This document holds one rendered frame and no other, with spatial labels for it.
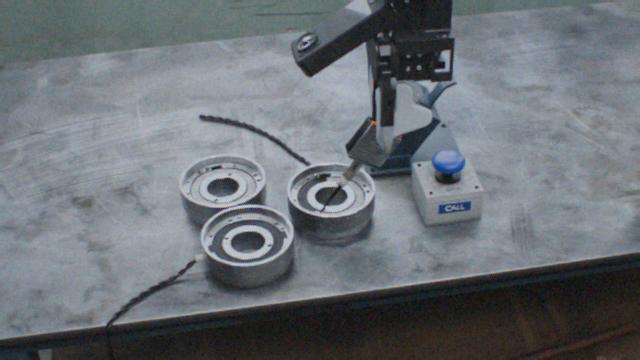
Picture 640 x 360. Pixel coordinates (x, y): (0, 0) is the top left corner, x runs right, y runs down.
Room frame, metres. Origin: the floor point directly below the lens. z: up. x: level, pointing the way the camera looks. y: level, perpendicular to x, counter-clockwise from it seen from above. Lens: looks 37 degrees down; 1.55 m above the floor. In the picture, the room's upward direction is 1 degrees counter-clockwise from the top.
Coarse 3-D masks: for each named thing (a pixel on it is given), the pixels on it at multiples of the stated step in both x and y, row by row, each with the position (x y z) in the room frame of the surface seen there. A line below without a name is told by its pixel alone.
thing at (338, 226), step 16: (304, 176) 0.95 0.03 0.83; (336, 176) 0.95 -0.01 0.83; (368, 176) 0.94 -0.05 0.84; (288, 192) 0.91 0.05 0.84; (320, 192) 0.93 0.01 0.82; (352, 192) 0.92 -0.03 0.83; (368, 192) 0.92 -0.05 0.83; (288, 208) 0.90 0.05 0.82; (320, 208) 0.89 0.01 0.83; (336, 208) 0.89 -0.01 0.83; (368, 208) 0.88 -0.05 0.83; (304, 224) 0.87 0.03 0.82; (320, 224) 0.86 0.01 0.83; (336, 224) 0.86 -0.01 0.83; (352, 224) 0.87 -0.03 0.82
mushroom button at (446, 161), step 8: (440, 152) 0.94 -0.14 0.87; (448, 152) 0.93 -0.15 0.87; (456, 152) 0.94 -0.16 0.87; (432, 160) 0.93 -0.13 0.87; (440, 160) 0.92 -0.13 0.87; (448, 160) 0.92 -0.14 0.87; (456, 160) 0.92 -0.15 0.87; (464, 160) 0.92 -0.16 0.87; (440, 168) 0.91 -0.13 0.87; (448, 168) 0.91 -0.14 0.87; (456, 168) 0.91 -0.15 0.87; (448, 176) 0.92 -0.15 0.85
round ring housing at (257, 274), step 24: (216, 216) 0.87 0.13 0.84; (240, 216) 0.88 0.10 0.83; (264, 216) 0.88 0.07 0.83; (240, 240) 0.85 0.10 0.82; (264, 240) 0.84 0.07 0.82; (288, 240) 0.83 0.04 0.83; (216, 264) 0.79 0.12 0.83; (240, 264) 0.78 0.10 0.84; (264, 264) 0.79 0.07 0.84; (288, 264) 0.81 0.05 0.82
